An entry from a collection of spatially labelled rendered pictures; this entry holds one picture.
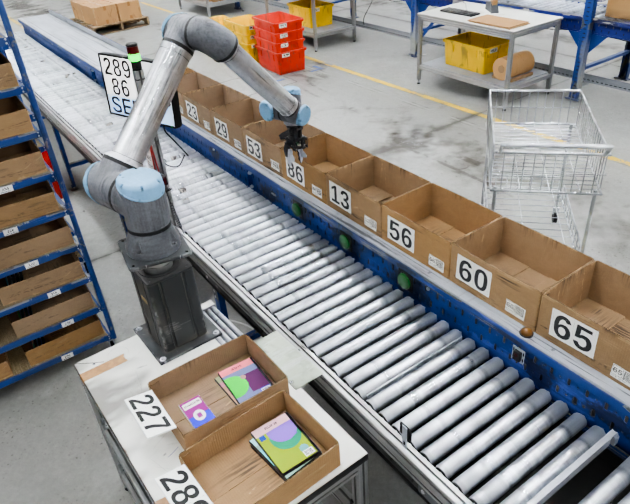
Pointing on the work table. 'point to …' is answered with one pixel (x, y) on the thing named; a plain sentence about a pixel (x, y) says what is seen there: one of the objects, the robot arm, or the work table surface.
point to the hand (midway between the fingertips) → (294, 161)
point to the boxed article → (196, 411)
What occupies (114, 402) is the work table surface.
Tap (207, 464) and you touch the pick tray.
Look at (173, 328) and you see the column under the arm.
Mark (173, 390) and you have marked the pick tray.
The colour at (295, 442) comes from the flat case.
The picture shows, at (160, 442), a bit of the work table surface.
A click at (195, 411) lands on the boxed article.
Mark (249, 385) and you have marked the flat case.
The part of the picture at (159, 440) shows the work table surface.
